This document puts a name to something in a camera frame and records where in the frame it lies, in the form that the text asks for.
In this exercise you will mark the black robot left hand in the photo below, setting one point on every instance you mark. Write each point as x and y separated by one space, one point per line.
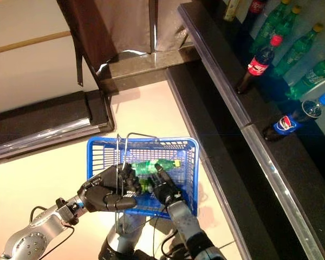
103 189

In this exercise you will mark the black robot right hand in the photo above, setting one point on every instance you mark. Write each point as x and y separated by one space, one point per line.
163 189

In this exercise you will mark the green Sprite bottle yellow cap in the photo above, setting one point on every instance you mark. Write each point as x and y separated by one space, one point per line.
268 29
298 51
146 165
287 24
314 75

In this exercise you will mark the blue plastic shopping basket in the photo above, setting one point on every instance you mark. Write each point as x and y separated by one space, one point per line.
97 140

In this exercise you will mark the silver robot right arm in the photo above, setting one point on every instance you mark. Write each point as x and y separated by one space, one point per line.
187 224

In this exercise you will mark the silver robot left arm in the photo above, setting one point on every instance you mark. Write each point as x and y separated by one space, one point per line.
35 235

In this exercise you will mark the pale yellow drink bottle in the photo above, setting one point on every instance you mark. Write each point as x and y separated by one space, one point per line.
231 9

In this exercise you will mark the silver robot left leg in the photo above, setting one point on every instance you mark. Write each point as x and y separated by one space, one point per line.
116 241

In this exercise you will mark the black store shelf unit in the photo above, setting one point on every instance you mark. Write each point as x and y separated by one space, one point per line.
227 140

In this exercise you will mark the brown marble pillar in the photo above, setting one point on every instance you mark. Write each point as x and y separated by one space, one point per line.
140 67

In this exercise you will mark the Pepsi cola bottle blue label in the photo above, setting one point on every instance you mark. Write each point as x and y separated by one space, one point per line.
285 124

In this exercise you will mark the Coca-Cola bottle red cap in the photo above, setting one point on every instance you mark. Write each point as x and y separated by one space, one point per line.
258 65
256 5

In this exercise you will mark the clear plastic shelf price rail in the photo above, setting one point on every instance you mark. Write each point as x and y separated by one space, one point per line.
215 67
226 216
184 113
273 173

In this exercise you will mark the dark metal bracket strip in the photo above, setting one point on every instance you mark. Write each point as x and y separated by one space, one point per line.
79 70

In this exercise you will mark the tan wall trim strip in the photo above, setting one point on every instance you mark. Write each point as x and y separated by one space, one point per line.
29 42

